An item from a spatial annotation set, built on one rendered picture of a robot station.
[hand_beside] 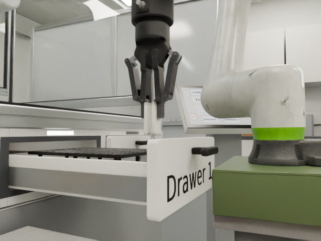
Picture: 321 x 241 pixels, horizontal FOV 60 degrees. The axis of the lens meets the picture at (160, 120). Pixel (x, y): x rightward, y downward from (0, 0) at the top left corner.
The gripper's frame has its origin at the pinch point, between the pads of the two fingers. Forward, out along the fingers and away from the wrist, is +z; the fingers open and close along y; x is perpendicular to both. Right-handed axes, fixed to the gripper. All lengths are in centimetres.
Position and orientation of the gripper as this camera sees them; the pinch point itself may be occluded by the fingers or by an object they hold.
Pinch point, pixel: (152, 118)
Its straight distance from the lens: 59.4
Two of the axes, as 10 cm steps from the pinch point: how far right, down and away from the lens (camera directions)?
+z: 0.0, 10.0, -0.5
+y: 9.0, -0.2, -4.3
